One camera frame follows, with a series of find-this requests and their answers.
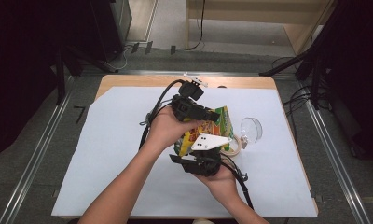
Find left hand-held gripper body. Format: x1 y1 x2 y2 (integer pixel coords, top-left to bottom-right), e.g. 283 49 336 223
170 73 209 122

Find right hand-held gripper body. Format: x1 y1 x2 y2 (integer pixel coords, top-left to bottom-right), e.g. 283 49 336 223
169 133 232 177

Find yellow seasoning pouch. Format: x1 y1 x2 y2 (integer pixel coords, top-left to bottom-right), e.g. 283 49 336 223
173 105 235 158

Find person's right hand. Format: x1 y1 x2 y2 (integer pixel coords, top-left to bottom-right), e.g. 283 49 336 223
193 167 239 201

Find person's left hand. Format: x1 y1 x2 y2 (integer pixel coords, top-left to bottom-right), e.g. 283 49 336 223
146 105 205 151

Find wooden table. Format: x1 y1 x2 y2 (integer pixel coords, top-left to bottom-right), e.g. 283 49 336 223
94 74 320 218

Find white cloth mat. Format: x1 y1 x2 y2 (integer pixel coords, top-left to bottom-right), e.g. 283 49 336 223
50 86 319 218

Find black cabinet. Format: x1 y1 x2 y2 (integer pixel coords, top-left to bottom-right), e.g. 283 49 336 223
89 0 133 63

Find light wooden cabinet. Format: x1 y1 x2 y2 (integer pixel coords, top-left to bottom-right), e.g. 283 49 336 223
186 0 336 56

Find black metal stand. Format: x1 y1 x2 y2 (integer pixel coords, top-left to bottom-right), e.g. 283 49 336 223
54 42 117 105
258 0 373 108

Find dark curtain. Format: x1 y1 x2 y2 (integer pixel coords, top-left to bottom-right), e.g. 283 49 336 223
325 0 373 164
0 0 92 161

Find left hand-held gripper cable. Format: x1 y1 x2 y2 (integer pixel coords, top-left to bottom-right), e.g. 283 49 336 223
138 78 187 151

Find hand-held gripper cable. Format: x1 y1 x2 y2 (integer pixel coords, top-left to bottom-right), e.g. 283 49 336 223
220 153 255 210
138 78 187 151

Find metal floor rail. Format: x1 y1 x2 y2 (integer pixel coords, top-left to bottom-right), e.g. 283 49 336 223
81 69 300 77
0 90 75 224
298 79 373 224

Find right hand-held gripper cable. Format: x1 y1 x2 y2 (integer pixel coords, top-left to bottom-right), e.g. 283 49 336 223
220 153 255 210

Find white floor cable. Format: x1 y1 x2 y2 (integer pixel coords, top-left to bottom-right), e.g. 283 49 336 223
108 46 129 71

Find black floor cables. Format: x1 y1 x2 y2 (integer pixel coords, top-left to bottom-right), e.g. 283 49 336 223
270 55 320 111

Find hanging black cable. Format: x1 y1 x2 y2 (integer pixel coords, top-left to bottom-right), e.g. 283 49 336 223
187 0 207 51

